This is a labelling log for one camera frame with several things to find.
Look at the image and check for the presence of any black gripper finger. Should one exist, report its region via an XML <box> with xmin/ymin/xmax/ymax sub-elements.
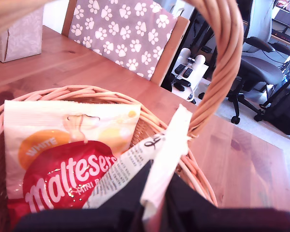
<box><xmin>164</xmin><ymin>173</ymin><xmax>218</xmax><ymax>213</ymax></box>
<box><xmin>98</xmin><ymin>161</ymin><xmax>153</xmax><ymax>212</ymax></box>

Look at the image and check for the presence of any white green Galaxy eggs bag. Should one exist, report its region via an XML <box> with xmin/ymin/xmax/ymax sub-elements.
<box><xmin>82</xmin><ymin>104</ymin><xmax>193</xmax><ymax>222</ymax></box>

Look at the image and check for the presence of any white Maltesers mini bunnies bag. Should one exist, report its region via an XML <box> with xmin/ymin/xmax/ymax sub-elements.
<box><xmin>3</xmin><ymin>99</ymin><xmax>142</xmax><ymax>213</ymax></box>

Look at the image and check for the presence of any woven wicker basket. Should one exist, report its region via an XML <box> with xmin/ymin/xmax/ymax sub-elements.
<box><xmin>0</xmin><ymin>0</ymin><xmax>245</xmax><ymax>232</ymax></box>

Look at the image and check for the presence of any pale patterned tissue box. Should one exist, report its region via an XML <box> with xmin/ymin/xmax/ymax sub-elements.
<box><xmin>0</xmin><ymin>6</ymin><xmax>44</xmax><ymax>63</ymax></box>

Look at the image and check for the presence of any white side table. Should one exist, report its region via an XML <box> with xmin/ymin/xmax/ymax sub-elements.
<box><xmin>170</xmin><ymin>47</ymin><xmax>210</xmax><ymax>103</ymax></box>

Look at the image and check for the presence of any black bag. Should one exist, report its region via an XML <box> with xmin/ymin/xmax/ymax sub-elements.
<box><xmin>264</xmin><ymin>88</ymin><xmax>290</xmax><ymax>143</ymax></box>

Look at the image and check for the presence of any white and grey office chair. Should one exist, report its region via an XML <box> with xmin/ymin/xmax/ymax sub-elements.
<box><xmin>227</xmin><ymin>0</ymin><xmax>290</xmax><ymax>125</ymax></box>

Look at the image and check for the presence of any wooden chair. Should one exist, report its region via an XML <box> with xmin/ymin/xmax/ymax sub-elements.
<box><xmin>61</xmin><ymin>0</ymin><xmax>191</xmax><ymax>87</ymax></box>

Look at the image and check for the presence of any paw print chair cover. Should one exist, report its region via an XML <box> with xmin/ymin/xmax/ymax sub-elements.
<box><xmin>68</xmin><ymin>0</ymin><xmax>177</xmax><ymax>82</ymax></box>

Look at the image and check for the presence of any black stand frame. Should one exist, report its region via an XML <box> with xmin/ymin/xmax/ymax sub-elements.
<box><xmin>181</xmin><ymin>7</ymin><xmax>219</xmax><ymax>82</ymax></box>

